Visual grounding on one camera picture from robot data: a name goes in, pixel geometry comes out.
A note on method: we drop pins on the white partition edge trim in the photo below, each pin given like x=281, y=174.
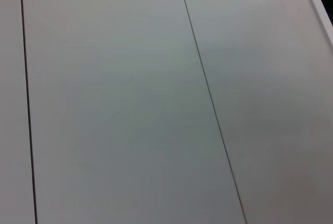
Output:
x=317, y=0

